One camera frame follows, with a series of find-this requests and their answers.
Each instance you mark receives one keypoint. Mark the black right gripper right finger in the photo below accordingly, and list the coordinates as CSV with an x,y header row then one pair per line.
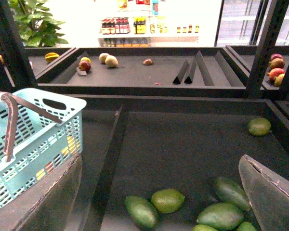
x,y
268,194

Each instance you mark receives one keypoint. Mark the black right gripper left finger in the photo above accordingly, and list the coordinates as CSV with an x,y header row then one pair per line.
x,y
48,204

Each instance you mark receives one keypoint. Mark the light blue plastic basket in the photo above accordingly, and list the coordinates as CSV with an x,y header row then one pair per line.
x,y
41,145

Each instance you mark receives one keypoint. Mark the brown basket handle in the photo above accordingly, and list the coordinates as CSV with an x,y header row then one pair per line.
x,y
12,103

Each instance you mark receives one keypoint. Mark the green avocado right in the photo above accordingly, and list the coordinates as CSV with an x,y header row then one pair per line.
x,y
229,191

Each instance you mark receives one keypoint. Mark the green avocado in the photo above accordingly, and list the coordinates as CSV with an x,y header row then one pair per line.
x,y
141,211
229,191

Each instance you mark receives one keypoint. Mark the green lime large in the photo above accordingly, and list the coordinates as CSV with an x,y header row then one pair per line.
x,y
221,216

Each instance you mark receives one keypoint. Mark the green lime far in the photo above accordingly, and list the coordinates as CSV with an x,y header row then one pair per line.
x,y
259,126

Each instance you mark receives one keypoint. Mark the green avocado left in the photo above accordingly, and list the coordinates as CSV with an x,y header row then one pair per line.
x,y
141,211

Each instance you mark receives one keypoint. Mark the green lime centre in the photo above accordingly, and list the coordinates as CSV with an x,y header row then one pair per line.
x,y
167,200

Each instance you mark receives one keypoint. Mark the black tray divider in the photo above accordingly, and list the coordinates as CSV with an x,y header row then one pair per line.
x,y
203,69

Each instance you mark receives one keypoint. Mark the green potted plant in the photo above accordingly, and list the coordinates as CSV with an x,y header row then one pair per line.
x,y
36,25

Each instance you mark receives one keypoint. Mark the glass door refrigerator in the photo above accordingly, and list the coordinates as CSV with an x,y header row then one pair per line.
x,y
241,22

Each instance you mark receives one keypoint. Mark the bottle shelf display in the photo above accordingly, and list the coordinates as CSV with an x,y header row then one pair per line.
x,y
144,23

